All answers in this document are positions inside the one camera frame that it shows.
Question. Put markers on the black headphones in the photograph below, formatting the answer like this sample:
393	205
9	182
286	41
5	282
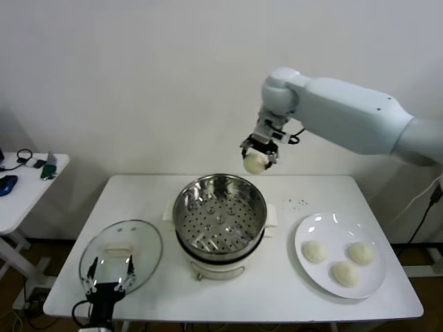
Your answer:
23	155

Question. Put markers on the glass pot lid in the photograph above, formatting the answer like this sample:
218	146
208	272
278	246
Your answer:
138	249

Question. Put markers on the white round plate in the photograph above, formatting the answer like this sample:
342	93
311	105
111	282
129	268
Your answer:
332	228

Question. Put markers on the white steamed baozi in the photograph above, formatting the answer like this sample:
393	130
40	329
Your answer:
314	251
361	253
344	274
254	164

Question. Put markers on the grey tilted card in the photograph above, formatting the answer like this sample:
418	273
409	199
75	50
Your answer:
51	158

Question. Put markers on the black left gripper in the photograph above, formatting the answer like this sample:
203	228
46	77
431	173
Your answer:
102	297

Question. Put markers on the white side table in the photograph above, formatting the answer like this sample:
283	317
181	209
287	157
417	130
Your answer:
20	211

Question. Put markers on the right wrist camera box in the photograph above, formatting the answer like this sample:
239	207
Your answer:
278	136

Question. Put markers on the blue computer mouse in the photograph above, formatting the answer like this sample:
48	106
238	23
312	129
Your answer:
7	185

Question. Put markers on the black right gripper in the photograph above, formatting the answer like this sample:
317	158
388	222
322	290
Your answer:
264	146

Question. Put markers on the black phone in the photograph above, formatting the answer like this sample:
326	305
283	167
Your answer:
39	164

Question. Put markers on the small white box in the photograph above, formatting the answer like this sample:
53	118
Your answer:
29	162

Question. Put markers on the stainless steel steamer basket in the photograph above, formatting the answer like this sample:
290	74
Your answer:
221	221

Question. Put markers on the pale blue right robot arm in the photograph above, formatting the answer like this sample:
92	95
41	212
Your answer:
346	114

